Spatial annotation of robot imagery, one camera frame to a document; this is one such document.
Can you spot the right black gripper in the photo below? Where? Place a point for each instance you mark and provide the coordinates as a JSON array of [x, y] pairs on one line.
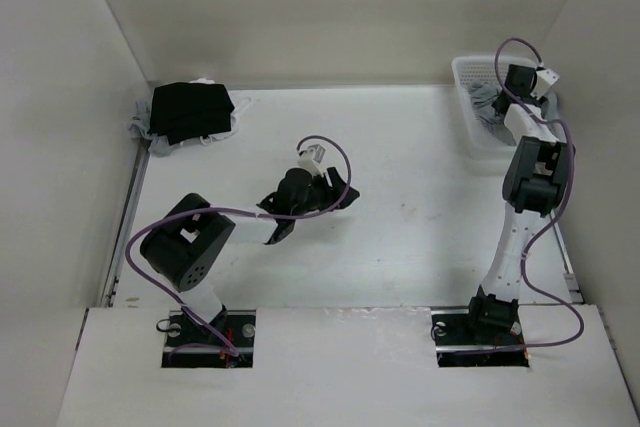
[[541, 100]]

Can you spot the white plastic basket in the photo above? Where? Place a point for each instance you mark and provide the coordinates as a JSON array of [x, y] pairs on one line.
[[482, 146]]

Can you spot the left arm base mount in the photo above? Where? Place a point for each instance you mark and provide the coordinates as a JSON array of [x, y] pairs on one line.
[[187, 345]]

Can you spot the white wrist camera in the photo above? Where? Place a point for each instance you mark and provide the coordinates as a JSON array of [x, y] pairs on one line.
[[310, 160], [545, 79]]

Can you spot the folded grey tank top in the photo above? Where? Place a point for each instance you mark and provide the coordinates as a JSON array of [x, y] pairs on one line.
[[139, 128]]

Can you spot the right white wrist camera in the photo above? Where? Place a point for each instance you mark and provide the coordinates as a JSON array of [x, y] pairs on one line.
[[545, 79]]

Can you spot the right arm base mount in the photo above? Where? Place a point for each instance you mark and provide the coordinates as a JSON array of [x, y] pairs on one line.
[[460, 346]]

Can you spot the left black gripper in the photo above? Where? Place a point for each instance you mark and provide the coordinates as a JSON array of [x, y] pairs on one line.
[[337, 186]]

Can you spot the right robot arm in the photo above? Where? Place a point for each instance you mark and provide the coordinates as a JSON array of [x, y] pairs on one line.
[[534, 185]]

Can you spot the folded black tank top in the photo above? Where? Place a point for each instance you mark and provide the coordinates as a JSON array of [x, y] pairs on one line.
[[183, 111]]

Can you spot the folded white tank top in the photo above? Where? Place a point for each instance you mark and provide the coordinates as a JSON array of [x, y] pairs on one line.
[[235, 117]]

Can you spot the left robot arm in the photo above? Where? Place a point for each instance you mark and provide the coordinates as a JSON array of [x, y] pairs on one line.
[[184, 251]]

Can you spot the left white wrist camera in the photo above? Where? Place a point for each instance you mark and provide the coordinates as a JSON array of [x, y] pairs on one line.
[[310, 160]]

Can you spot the grey tank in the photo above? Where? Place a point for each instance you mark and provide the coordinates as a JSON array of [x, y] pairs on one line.
[[480, 96], [139, 128]]

